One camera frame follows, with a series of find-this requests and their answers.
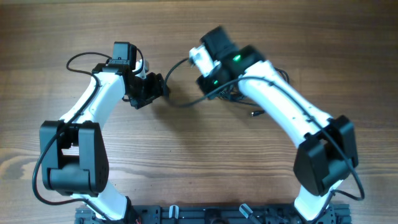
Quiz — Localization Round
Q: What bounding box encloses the black usb cable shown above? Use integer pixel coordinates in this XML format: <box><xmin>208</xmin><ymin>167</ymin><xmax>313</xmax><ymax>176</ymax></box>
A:
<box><xmin>217</xmin><ymin>67</ymin><xmax>290</xmax><ymax>118</ymax></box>

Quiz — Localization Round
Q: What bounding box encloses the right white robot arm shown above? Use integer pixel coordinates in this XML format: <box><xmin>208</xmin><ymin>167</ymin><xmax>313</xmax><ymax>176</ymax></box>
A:
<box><xmin>189</xmin><ymin>26</ymin><xmax>359</xmax><ymax>221</ymax></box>

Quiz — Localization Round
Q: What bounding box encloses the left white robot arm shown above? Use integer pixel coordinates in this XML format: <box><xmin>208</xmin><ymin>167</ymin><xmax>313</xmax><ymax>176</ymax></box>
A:
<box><xmin>32</xmin><ymin>42</ymin><xmax>166</xmax><ymax>223</ymax></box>

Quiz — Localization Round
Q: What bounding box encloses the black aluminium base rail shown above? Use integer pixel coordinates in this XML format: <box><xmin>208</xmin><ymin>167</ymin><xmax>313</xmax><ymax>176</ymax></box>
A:
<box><xmin>75</xmin><ymin>204</ymin><xmax>352</xmax><ymax>224</ymax></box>

